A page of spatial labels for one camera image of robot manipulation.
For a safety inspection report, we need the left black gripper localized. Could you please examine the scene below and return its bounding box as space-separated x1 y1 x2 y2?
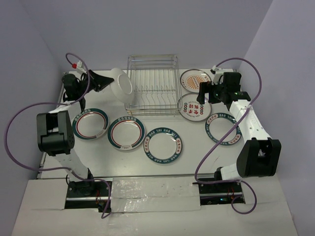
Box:
77 69 113 96

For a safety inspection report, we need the orange sunburst plate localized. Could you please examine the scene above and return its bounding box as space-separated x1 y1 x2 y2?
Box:
180 69 211 93

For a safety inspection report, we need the green red rimmed plate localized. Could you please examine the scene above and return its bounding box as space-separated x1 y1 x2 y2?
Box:
72 108 110 141
107 116 146 151
110 68 134 104

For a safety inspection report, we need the red character plate green rim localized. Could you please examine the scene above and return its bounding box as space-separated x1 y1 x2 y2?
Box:
178 93 212 122

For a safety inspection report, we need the teal lettered rim plate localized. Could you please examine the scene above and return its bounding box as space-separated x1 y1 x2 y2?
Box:
143 127 183 165
205 113 242 146

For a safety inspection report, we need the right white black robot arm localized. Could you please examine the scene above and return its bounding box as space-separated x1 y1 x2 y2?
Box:
197 72 282 192

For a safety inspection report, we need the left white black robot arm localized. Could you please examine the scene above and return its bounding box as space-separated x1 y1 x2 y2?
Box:
36 70 117 196

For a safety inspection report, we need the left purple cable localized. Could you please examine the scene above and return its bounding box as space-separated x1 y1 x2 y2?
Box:
5 52 113 219

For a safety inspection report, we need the purple cable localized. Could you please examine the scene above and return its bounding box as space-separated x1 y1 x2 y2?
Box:
194 57 262 215
5 52 113 219

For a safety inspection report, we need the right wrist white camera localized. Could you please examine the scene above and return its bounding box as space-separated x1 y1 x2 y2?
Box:
211 65 224 84

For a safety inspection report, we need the wrist white camera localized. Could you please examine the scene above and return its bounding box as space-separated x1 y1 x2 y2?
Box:
71 60 86 74
211 65 224 84

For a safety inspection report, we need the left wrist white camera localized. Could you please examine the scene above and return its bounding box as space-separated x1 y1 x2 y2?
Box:
71 60 86 74

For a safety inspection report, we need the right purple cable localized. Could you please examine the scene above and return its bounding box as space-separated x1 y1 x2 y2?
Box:
194 57 262 215

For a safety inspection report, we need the silver wire dish rack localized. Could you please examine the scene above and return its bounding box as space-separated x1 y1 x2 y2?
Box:
125 55 182 116

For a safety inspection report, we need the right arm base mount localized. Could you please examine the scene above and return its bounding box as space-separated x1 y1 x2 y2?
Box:
192 182 245 206

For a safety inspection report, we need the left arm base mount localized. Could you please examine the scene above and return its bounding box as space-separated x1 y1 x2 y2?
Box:
64 181 109 213

